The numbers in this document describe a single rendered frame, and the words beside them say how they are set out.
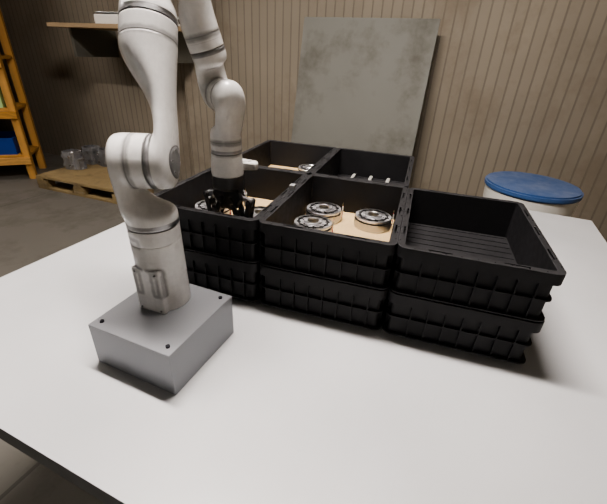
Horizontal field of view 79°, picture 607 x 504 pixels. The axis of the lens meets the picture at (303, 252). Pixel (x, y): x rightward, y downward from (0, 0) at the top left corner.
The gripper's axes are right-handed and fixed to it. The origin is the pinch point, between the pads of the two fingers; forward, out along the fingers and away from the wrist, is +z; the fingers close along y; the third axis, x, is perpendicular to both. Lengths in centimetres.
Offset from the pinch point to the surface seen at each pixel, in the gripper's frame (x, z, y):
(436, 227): 33, 3, 48
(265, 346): -19.6, 15.2, 20.9
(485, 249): 25, 2, 61
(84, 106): 227, 25, -345
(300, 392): -27.3, 15.1, 32.6
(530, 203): 154, 28, 90
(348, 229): 19.0, 2.5, 25.8
